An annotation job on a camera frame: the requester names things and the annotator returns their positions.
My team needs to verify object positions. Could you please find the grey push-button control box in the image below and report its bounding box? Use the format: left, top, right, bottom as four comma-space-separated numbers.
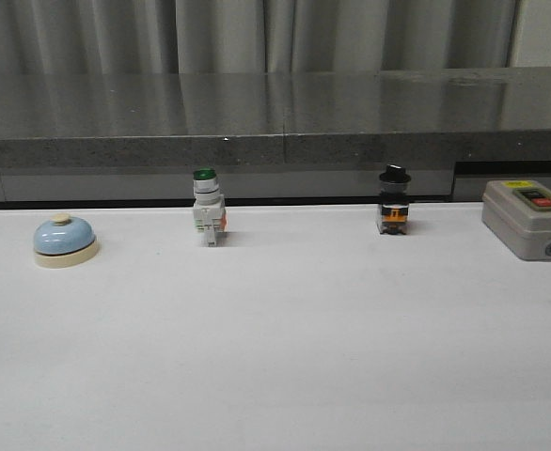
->
481, 180, 551, 261

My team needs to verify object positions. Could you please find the blue cream desk bell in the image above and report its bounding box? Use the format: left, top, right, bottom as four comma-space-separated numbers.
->
33, 213, 100, 269

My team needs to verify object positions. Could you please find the grey curtain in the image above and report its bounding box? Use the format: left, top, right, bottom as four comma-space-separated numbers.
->
0, 1, 551, 74

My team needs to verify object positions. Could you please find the green pushbutton switch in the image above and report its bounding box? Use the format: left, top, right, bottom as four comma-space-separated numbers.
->
193, 167, 227, 246

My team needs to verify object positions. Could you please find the grey stone counter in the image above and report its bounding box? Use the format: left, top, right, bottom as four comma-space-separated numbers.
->
0, 68, 551, 208

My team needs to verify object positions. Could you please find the black rotary selector switch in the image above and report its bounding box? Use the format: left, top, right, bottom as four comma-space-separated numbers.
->
377, 164, 411, 235

